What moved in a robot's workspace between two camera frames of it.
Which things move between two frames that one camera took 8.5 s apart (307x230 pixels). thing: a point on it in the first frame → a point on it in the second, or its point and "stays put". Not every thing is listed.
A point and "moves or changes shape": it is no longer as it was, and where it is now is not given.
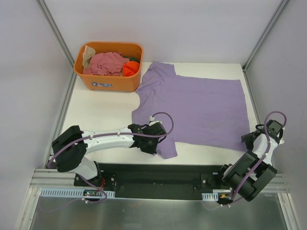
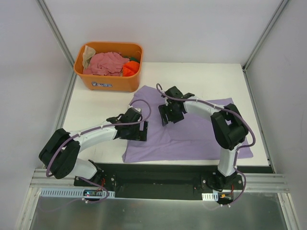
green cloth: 132,58 stays put
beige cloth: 88,52 stays put
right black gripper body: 247,138 → 163,115
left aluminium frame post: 73,76 stays put
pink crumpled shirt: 106,63 stays put
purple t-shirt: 205,111 moves or changes shape
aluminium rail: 53,178 stays put
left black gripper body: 148,147 → 143,131
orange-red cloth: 130,68 stays put
